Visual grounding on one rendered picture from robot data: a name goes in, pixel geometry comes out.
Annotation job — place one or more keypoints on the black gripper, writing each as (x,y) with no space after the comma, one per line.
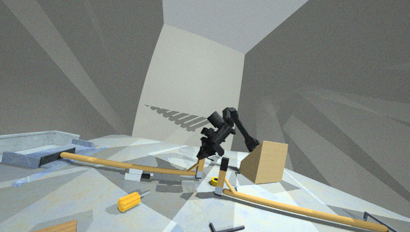
(211,147)

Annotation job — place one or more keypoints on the yellow ring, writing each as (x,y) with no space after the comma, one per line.
(214,181)

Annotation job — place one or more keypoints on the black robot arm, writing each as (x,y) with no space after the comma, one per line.
(225,124)

